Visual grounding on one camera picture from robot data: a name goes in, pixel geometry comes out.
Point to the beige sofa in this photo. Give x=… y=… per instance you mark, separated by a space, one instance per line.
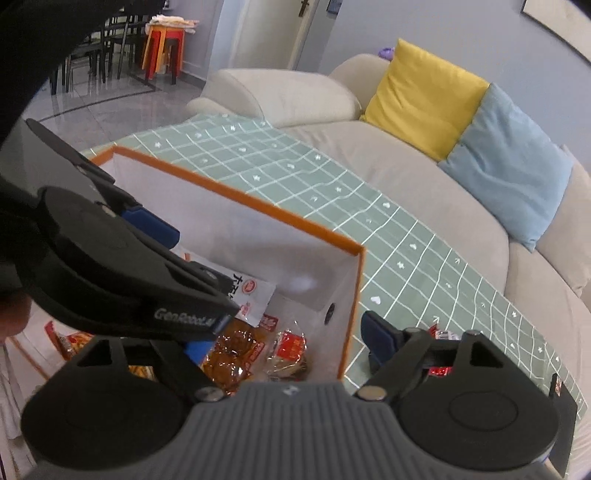
x=392 y=184

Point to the person's left hand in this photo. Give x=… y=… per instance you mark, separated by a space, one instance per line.
x=11 y=321

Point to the stacked red orange stools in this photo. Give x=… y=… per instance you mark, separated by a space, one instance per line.
x=161 y=46

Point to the blue wall poster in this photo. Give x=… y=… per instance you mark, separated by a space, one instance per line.
x=334 y=5

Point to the white door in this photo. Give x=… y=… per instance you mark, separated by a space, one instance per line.
x=311 y=21

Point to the white snack packet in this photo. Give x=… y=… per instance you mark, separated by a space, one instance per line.
x=251 y=295

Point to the small purple object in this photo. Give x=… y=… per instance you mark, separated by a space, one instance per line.
x=387 y=53

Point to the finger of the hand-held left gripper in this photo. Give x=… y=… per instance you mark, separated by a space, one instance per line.
x=198 y=277
x=154 y=228

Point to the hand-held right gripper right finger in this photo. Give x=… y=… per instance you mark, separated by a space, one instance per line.
x=376 y=337

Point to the orange striped snack bag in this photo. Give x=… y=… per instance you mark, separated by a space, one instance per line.
x=69 y=344

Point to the orange cardboard box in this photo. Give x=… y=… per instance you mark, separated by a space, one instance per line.
x=277 y=240

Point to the framed wall picture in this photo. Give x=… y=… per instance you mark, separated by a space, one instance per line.
x=549 y=11

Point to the black dining chair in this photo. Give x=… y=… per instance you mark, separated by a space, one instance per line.
x=124 y=41
x=83 y=60

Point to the light blue cushion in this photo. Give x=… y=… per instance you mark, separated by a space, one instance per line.
x=508 y=170

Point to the pale cloth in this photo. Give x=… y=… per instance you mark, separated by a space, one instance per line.
x=168 y=22

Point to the green checked tablecloth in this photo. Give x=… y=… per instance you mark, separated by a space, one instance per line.
x=323 y=194

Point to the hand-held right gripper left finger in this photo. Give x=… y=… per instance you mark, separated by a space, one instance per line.
x=201 y=351

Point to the black notebook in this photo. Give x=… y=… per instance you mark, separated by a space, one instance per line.
x=565 y=429

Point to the yellow cushion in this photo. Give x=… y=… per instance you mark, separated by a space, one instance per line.
x=425 y=101

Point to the beige cushion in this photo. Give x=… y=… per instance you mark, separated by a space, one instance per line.
x=572 y=230

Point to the red label clear snack packet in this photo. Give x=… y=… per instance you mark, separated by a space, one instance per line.
x=291 y=350

